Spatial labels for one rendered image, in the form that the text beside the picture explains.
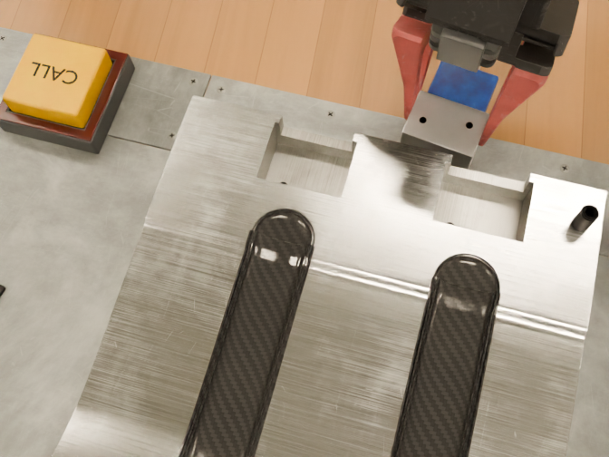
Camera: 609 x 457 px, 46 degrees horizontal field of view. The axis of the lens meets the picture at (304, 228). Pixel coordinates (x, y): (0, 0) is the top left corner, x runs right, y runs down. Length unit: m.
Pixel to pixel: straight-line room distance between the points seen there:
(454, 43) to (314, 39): 0.24
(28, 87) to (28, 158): 0.05
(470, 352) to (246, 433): 0.13
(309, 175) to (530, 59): 0.15
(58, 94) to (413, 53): 0.26
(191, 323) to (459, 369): 0.15
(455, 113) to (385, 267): 0.14
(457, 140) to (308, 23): 0.18
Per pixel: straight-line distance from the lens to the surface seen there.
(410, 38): 0.46
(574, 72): 0.61
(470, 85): 0.53
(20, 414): 0.53
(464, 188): 0.47
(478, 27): 0.37
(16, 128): 0.59
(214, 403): 0.41
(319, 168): 0.47
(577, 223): 0.44
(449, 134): 0.50
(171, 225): 0.44
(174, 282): 0.43
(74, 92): 0.56
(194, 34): 0.62
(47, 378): 0.53
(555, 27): 0.45
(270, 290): 0.42
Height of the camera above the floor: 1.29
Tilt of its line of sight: 69 degrees down
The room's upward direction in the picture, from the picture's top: 6 degrees counter-clockwise
